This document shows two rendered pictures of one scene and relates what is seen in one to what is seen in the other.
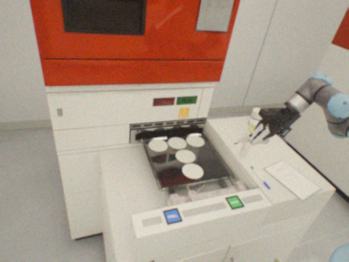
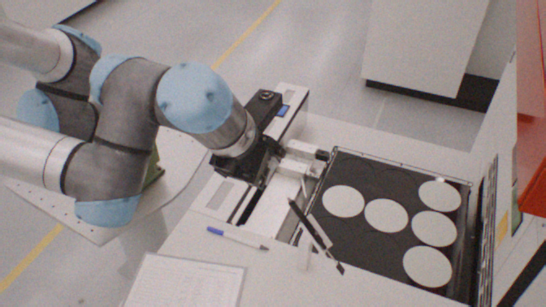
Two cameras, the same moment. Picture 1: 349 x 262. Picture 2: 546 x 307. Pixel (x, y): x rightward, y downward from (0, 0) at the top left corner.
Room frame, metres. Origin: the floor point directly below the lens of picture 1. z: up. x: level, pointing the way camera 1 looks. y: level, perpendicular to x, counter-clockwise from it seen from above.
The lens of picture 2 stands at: (1.28, -0.71, 1.70)
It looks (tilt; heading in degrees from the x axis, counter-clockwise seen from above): 43 degrees down; 138
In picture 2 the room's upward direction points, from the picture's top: straight up
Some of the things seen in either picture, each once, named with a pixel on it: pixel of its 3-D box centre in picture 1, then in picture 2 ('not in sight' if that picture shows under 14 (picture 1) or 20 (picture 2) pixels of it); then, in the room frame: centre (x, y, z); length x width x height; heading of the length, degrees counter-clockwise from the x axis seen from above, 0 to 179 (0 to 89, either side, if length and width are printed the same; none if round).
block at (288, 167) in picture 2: (193, 200); (291, 168); (0.72, -0.13, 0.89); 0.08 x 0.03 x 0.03; 25
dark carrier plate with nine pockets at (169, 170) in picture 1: (184, 156); (387, 214); (0.98, -0.07, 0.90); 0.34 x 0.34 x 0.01; 25
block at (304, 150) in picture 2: (176, 203); (301, 149); (0.69, -0.05, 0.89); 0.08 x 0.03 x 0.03; 25
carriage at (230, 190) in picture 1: (208, 200); (280, 196); (0.75, -0.20, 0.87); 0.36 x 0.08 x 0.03; 115
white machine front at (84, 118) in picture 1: (138, 115); (508, 150); (1.11, 0.20, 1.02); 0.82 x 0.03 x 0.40; 115
